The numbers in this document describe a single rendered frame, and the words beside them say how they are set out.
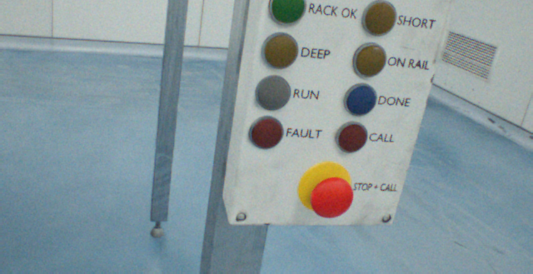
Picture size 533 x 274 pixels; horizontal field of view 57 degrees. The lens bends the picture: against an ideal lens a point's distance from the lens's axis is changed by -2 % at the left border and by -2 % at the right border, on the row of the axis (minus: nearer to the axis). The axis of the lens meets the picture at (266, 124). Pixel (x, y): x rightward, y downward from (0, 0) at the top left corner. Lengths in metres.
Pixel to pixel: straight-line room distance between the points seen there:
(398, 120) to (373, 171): 0.05
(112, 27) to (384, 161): 3.83
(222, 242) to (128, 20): 3.74
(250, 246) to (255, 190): 0.12
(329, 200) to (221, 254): 0.17
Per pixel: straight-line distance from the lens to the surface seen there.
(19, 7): 4.19
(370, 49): 0.42
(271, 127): 0.42
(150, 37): 4.27
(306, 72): 0.42
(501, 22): 4.15
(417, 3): 0.44
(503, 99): 4.07
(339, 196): 0.44
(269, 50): 0.40
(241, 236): 0.55
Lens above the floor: 1.08
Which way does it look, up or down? 21 degrees down
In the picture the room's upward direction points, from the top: 9 degrees clockwise
